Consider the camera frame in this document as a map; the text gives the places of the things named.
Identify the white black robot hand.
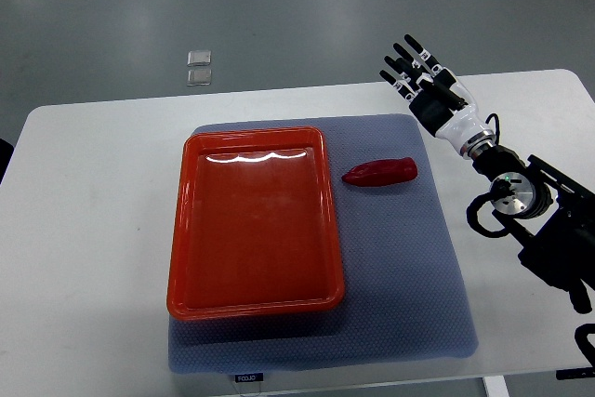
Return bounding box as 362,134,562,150
379,34,493,154

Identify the red pepper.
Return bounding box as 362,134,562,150
341,157,418,187

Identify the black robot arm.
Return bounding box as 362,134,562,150
380,35,594,315

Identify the red plastic tray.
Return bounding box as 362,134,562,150
166,126,345,322

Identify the blue-grey textured mat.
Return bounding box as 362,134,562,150
168,114,478,375

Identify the upper metal floor plate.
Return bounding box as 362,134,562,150
187,49,212,67

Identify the white table leg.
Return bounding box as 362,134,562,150
483,376,510,397

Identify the black table edge label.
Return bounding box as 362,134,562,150
555,367,595,380

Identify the black mat label tag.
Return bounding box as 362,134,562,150
234,373,264,383

